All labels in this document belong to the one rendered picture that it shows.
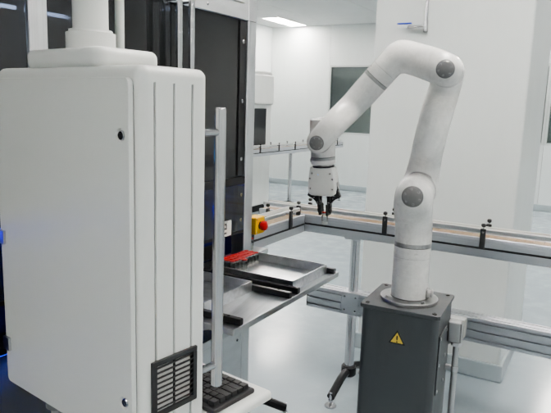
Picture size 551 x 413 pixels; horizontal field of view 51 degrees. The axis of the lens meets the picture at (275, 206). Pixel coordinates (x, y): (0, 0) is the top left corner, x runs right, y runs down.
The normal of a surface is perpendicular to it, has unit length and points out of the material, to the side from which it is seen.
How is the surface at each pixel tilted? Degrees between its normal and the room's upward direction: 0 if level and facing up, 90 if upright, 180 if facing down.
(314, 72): 90
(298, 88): 90
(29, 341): 90
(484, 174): 90
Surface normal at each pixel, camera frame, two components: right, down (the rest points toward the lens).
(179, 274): 0.79, 0.13
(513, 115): -0.51, 0.13
